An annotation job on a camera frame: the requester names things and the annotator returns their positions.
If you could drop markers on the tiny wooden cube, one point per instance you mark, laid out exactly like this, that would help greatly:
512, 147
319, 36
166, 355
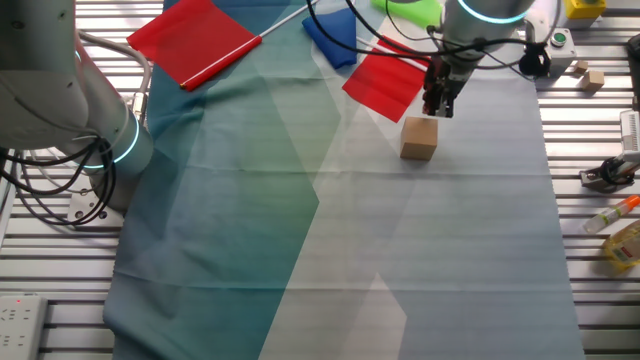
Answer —
581, 67

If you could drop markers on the yellow liquid bottle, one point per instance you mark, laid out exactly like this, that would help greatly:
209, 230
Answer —
625, 247

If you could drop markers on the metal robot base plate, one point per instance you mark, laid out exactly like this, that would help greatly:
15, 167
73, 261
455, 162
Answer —
112, 217

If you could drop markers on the wooden block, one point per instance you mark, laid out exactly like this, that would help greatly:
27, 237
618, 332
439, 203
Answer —
419, 140

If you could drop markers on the white ribbed device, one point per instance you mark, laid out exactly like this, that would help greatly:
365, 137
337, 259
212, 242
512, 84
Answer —
631, 132

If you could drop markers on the small wooden cube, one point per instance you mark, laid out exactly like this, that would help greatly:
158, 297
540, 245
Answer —
593, 81

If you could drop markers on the red flag with white pole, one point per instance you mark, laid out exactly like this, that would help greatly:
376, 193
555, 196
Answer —
380, 87

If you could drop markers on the blue flag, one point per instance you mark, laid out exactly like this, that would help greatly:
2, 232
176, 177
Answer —
332, 35

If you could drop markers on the orange capped marker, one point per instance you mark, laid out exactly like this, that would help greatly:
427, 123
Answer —
607, 216

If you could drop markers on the black metal clamp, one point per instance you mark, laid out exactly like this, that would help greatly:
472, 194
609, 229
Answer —
607, 172

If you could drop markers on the white power strip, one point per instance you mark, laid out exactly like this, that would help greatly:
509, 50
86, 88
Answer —
20, 330

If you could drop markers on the grey box with green button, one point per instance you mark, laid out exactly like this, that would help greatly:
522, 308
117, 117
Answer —
562, 50

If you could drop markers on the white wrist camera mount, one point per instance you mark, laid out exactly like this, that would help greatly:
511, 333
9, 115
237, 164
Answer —
537, 27

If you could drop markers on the teal grey patterned tablecloth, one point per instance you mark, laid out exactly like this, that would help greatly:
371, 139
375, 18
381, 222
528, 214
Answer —
300, 225

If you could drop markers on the green flag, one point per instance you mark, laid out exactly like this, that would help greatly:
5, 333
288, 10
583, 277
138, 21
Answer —
415, 12

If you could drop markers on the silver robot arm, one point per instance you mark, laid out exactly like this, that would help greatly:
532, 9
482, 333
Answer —
40, 100

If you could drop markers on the yellow block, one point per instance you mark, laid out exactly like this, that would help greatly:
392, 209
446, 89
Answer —
585, 9

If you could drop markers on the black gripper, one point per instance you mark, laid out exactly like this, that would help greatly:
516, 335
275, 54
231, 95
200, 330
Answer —
441, 77

